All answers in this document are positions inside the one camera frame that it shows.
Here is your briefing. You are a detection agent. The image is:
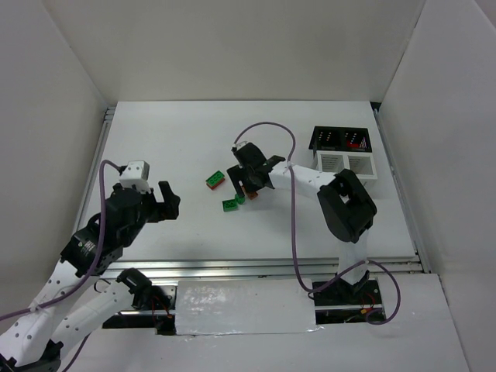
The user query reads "long green lego brick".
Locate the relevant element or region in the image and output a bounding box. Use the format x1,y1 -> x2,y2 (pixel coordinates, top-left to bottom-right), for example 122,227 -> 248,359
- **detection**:
205,170 -> 225,190

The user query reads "white foil cover panel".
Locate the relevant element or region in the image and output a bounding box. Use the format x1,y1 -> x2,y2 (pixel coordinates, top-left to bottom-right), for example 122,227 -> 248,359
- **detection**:
175,279 -> 317,336

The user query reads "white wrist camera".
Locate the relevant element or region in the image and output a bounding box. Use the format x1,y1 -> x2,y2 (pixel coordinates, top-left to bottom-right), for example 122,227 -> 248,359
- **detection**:
119,160 -> 151,194
231,141 -> 248,153

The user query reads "orange long lego plate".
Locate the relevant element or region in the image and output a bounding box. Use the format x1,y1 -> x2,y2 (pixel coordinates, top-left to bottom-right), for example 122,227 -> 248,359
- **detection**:
242,186 -> 258,200

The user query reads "green 2x2 lego brick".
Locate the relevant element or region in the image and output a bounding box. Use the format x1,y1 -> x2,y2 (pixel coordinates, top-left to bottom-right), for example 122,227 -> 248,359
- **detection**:
222,199 -> 238,212

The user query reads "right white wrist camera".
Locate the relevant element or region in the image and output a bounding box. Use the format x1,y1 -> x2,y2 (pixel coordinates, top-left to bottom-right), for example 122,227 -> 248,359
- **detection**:
231,141 -> 248,153

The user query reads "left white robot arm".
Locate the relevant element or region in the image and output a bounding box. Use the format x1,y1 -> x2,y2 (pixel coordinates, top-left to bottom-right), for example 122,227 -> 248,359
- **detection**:
1,181 -> 180,371

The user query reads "red curved lego brick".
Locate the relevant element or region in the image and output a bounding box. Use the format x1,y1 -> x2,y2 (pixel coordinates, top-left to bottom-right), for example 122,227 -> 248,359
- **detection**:
346,141 -> 367,150

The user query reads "black two-slot container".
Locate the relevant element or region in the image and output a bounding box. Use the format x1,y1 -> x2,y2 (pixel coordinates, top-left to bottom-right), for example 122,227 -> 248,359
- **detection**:
308,126 -> 372,154

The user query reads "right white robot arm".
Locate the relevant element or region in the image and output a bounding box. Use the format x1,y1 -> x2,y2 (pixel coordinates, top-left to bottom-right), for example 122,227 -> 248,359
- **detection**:
227,142 -> 377,296

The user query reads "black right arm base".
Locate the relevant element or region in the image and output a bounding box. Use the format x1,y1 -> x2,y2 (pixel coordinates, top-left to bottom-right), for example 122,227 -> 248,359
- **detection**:
309,279 -> 386,325

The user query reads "small green lego brick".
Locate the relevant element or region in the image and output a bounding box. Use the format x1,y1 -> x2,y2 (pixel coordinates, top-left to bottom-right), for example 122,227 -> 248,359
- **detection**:
235,194 -> 246,205

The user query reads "long red lego plate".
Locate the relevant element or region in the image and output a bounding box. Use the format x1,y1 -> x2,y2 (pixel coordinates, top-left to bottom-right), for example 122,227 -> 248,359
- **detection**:
206,177 -> 225,190

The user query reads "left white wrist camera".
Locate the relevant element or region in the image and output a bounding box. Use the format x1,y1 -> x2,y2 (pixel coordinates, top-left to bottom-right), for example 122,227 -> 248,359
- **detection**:
119,160 -> 151,194

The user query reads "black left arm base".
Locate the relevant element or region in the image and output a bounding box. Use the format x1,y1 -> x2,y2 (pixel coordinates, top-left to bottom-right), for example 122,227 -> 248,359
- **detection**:
102,285 -> 177,336

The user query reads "white two-slot container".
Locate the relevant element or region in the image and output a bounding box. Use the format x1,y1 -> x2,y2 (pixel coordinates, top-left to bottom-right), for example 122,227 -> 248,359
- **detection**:
312,150 -> 377,191

